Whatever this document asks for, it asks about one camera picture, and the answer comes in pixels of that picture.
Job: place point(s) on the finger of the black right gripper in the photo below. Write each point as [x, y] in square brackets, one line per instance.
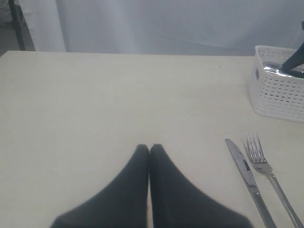
[295, 60]

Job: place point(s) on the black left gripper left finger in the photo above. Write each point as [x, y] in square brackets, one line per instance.
[121, 204]

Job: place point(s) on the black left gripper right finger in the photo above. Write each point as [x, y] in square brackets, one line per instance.
[177, 203]

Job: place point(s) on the shiny steel cup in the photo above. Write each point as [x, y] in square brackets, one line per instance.
[276, 69]

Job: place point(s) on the white plastic perforated basket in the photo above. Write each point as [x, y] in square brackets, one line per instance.
[271, 93]

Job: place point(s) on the steel fork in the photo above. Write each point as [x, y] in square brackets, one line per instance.
[257, 158]

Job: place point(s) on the steel table knife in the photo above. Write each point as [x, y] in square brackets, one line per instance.
[250, 183]

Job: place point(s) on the black metal stand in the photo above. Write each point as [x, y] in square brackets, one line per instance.
[17, 20]

